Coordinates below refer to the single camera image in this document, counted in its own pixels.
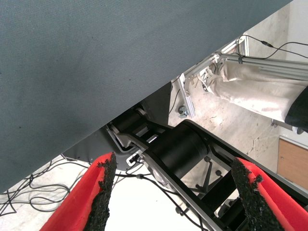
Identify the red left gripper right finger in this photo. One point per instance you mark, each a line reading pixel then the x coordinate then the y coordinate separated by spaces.
pixel 276 207

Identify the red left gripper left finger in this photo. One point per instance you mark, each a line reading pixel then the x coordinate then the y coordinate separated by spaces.
pixel 77 204

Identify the brown wooden cabinet panel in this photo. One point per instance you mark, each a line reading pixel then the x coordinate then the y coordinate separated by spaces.
pixel 293 163

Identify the black chair base with castors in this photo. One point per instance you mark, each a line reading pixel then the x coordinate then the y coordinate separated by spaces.
pixel 208 173

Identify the black fabric garment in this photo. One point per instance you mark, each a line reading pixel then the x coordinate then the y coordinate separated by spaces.
pixel 299 110

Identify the grey castor wheel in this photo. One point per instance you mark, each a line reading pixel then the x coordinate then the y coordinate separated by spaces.
pixel 183 111

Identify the silver metal stand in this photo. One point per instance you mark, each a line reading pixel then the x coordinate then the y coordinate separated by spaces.
pixel 276 65

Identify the dark grey table cloth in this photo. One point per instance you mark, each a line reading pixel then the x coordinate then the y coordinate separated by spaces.
pixel 84 60

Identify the white sneaker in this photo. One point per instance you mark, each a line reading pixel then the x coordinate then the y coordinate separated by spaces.
pixel 204 79

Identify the aluminium profile rail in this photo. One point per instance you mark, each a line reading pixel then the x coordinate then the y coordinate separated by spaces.
pixel 187 96

